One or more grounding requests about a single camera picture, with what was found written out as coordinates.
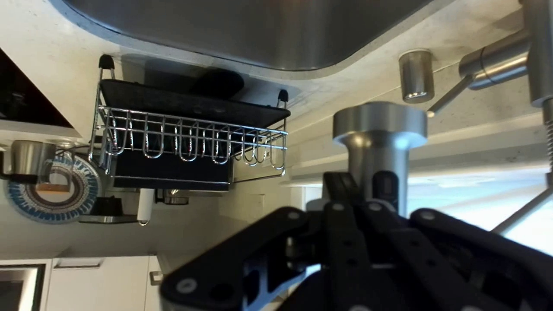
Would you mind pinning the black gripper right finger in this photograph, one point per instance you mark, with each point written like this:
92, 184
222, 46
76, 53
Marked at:
460, 252

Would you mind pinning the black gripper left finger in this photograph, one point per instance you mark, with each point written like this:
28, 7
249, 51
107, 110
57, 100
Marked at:
346, 247

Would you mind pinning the steel spring kitchen tap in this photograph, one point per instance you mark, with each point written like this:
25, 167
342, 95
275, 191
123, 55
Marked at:
381, 143

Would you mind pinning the short steel counter cylinder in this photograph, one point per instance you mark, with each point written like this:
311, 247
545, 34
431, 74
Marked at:
415, 74

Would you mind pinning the small white tube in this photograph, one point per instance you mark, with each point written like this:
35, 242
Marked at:
145, 205

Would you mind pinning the stainless steel sink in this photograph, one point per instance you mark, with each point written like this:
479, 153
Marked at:
260, 27

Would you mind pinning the white cabinet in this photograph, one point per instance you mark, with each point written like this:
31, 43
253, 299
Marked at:
97, 281

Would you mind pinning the round blue patterned plate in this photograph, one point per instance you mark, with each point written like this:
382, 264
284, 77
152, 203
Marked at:
52, 198

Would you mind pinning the small metal cup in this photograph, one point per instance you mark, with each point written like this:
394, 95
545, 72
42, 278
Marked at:
31, 155

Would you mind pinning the black cooktop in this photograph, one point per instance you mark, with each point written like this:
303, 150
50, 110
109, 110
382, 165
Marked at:
23, 96

